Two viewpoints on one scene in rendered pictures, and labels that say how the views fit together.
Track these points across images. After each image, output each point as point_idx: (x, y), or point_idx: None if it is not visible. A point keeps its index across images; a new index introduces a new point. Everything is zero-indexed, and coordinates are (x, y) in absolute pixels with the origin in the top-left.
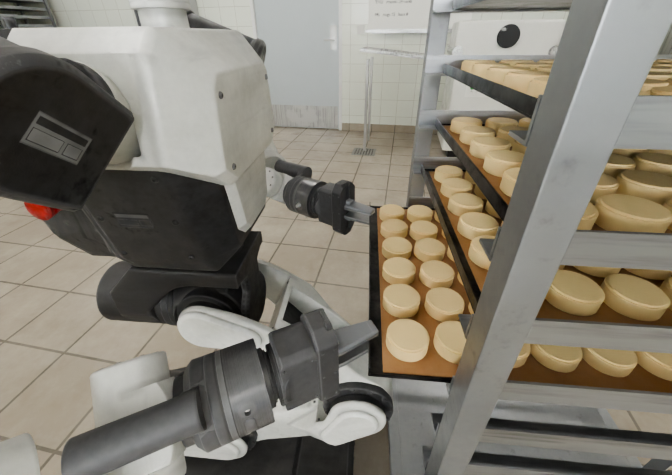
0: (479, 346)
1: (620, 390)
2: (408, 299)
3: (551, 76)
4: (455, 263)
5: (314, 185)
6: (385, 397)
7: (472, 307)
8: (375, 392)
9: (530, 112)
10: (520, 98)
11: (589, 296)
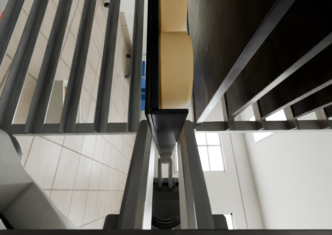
0: (199, 133)
1: None
2: None
3: (270, 130)
4: (202, 114)
5: None
6: (15, 138)
7: (196, 122)
8: (20, 149)
9: (271, 113)
10: (280, 110)
11: None
